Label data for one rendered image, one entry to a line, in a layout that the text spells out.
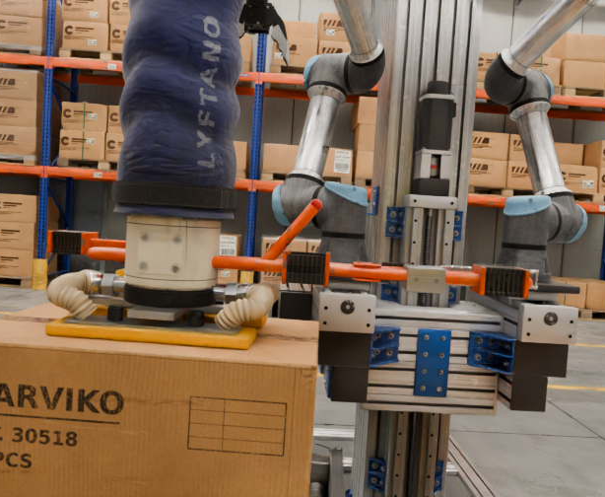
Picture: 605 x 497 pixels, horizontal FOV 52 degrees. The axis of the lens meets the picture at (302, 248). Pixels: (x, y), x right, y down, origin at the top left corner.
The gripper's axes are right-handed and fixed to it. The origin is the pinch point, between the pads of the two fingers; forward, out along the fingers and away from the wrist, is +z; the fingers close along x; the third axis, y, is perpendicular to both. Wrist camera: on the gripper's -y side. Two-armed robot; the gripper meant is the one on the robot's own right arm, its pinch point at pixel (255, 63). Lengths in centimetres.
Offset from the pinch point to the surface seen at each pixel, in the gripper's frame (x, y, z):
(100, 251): 25, -32, 44
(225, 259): 2, -34, 43
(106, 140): 220, 681, -48
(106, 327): 20, -44, 55
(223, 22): 4.4, -36.4, 2.1
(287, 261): -9, -37, 43
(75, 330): 25, -44, 56
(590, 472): -170, 146, 152
